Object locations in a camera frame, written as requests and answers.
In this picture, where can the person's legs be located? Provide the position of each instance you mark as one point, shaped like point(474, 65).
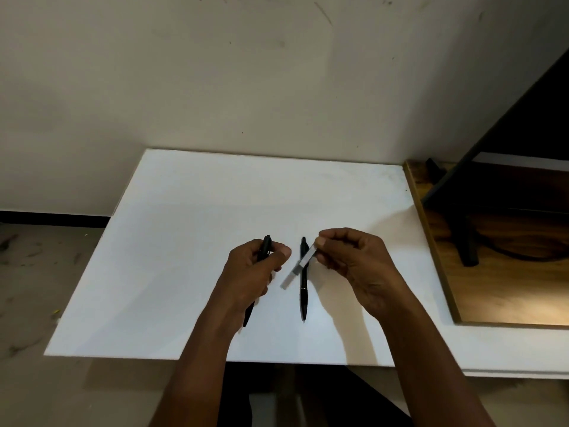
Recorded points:
point(311, 400)

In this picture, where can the black metal stand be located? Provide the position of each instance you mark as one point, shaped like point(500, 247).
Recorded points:
point(498, 142)

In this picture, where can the person's left forearm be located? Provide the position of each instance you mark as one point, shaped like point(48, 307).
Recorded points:
point(202, 373)

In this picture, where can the person's left thumb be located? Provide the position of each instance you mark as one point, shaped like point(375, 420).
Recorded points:
point(280, 253)

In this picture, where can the person's left hand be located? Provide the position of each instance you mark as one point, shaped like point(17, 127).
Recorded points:
point(242, 280)

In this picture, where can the person's right hand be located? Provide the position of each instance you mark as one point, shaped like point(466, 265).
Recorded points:
point(362, 266)

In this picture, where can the person's right thumb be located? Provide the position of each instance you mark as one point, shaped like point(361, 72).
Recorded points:
point(328, 257)

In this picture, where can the person's right forearm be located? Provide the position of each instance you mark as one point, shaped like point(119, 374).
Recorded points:
point(431, 369)

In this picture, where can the brown wooden board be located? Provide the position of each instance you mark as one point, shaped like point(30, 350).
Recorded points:
point(498, 289)

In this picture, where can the black pen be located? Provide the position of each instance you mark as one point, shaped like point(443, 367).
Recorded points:
point(304, 289)
point(266, 246)

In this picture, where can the large white sheet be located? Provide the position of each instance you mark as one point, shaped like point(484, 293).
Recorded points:
point(178, 262)

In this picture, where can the small white strip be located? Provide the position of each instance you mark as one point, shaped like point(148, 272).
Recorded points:
point(297, 269)

